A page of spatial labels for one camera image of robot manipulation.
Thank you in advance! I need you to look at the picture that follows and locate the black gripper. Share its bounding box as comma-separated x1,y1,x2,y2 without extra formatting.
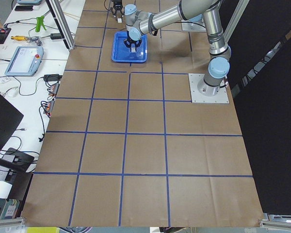
110,0,124,22
123,37,142,52

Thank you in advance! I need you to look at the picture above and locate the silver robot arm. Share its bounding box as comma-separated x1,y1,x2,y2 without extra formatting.
124,0,231,97

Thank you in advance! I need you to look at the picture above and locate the blue plastic tray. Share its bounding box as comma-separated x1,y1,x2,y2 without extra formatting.
111,31,147,63

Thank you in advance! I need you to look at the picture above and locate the black power adapter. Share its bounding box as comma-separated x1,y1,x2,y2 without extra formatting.
50,33,62,40

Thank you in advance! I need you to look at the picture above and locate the green clamp tool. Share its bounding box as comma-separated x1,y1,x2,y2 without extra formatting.
35,16,46,33

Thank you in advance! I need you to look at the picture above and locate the yellow tool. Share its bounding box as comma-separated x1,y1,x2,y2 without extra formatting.
11,35,28,41

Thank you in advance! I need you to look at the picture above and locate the teach pendant tablet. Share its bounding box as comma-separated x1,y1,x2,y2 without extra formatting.
4,46,44,77

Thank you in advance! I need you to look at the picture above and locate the white computer mouse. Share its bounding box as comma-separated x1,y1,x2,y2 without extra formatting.
7,88,18,98

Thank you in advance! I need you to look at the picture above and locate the black monitor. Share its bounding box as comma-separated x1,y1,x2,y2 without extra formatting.
0,94,24,149

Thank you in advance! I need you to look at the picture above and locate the black monitor base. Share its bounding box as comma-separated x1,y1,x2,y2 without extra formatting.
0,148,34,172

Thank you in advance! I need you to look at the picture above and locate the aluminium frame post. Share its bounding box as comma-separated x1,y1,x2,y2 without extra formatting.
46,0,75,51

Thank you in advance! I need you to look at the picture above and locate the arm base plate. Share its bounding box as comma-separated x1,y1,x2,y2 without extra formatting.
188,73,229,104

